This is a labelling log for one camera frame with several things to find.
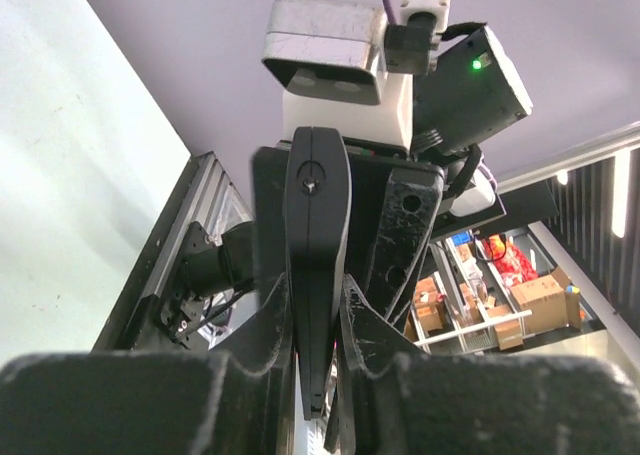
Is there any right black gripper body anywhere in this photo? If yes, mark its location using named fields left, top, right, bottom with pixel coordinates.
left=344, top=150, right=445, bottom=291

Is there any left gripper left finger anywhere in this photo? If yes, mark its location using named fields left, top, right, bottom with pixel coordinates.
left=1, top=277, right=295, bottom=454

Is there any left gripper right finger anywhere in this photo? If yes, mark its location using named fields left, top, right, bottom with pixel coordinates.
left=324, top=277, right=639, bottom=454

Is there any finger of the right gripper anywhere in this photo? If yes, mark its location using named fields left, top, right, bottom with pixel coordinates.
left=252, top=147, right=289, bottom=305
left=363, top=167, right=444, bottom=331

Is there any black remote control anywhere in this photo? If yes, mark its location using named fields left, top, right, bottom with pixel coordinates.
left=284, top=127, right=352, bottom=421

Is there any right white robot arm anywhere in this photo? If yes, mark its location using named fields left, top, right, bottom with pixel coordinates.
left=253, top=15, right=531, bottom=344

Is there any blue storage bin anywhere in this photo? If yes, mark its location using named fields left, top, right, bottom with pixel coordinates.
left=451, top=232, right=473, bottom=246

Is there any red snack bag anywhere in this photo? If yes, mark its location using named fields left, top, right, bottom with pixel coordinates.
left=482, top=235, right=538, bottom=287

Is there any small cardboard box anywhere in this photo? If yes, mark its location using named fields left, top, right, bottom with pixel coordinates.
left=487, top=304, right=523, bottom=351

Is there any large cardboard box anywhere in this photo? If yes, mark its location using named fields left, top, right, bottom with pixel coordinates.
left=510, top=268, right=583, bottom=335

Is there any right aluminium frame post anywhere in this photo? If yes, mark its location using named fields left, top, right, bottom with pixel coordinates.
left=92, top=152, right=251, bottom=352

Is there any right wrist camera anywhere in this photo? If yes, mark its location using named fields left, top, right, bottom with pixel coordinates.
left=260, top=0, right=456, bottom=151

